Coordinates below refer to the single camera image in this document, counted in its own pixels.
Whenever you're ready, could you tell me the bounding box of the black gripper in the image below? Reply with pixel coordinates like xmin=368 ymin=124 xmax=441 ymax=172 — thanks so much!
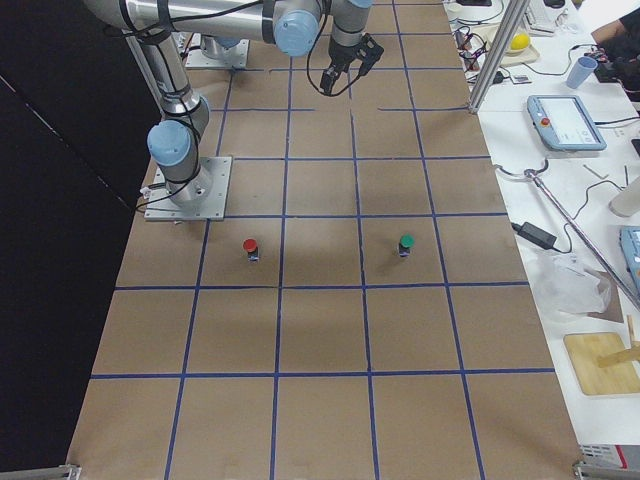
xmin=329 ymin=33 xmax=384 ymax=70

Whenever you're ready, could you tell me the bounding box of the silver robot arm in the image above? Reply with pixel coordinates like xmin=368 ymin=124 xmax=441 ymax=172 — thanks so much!
xmin=194 ymin=1 xmax=372 ymax=57
xmin=86 ymin=1 xmax=384 ymax=209

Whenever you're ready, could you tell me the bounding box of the green push button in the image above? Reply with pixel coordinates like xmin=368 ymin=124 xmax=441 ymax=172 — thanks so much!
xmin=398 ymin=234 xmax=415 ymax=258

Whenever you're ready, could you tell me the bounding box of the red push button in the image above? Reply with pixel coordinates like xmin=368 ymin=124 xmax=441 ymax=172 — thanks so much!
xmin=243 ymin=238 xmax=260 ymax=262

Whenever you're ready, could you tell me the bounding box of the beige tray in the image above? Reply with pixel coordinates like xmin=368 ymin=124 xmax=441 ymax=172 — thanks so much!
xmin=469 ymin=23 xmax=542 ymax=68

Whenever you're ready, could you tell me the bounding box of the yellow ball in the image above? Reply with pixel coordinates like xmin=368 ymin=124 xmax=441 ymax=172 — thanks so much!
xmin=506 ymin=32 xmax=531 ymax=55

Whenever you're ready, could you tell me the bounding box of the metal rod tool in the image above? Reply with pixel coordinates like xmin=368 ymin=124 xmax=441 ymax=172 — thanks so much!
xmin=494 ymin=158 xmax=639 ymax=309

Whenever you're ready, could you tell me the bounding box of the teach pendant tablet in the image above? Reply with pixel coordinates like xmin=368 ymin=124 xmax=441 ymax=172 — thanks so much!
xmin=526 ymin=95 xmax=607 ymax=151

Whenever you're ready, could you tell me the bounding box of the light blue cup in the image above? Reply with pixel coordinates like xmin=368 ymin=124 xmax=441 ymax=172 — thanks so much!
xmin=565 ymin=56 xmax=598 ymax=89

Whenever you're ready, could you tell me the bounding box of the black power adapter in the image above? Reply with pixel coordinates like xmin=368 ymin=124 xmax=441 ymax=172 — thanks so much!
xmin=515 ymin=222 xmax=557 ymax=250

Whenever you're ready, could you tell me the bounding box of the clear plastic bag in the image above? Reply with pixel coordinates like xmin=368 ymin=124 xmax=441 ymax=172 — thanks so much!
xmin=525 ymin=253 xmax=612 ymax=323

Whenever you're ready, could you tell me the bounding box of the wooden cutting board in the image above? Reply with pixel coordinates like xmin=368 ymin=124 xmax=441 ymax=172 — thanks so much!
xmin=563 ymin=332 xmax=639 ymax=396

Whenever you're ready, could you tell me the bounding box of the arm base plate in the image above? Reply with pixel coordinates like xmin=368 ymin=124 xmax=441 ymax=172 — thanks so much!
xmin=142 ymin=156 xmax=233 ymax=221
xmin=185 ymin=36 xmax=249 ymax=70

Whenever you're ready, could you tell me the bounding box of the aluminium frame post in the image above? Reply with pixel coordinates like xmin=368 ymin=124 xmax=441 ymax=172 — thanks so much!
xmin=468 ymin=0 xmax=529 ymax=114

